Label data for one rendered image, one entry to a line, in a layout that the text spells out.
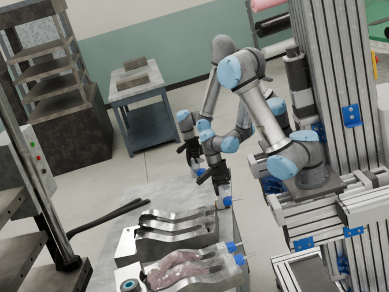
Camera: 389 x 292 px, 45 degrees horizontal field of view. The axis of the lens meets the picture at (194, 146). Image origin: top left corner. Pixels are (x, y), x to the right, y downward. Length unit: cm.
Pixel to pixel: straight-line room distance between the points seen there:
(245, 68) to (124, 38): 669
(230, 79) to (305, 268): 149
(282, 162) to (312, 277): 118
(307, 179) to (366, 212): 26
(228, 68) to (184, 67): 678
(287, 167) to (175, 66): 683
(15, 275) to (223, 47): 139
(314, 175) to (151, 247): 82
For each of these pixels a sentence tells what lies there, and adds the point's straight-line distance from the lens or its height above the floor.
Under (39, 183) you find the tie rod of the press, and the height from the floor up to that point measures 128.
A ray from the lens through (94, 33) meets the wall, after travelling 845.
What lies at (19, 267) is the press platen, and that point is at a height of 104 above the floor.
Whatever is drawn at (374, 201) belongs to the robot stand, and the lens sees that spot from 205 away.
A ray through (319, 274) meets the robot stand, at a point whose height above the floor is 21.
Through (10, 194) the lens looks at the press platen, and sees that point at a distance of 229.
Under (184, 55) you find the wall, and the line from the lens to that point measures 855.
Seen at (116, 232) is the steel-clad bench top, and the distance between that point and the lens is 264.
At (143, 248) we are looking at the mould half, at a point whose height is 88.
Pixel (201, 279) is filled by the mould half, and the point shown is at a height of 88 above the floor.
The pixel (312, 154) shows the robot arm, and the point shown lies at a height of 120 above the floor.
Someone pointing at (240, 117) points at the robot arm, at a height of 134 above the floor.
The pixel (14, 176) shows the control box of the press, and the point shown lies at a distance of 246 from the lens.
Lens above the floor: 203
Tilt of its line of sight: 21 degrees down
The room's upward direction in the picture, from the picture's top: 16 degrees counter-clockwise
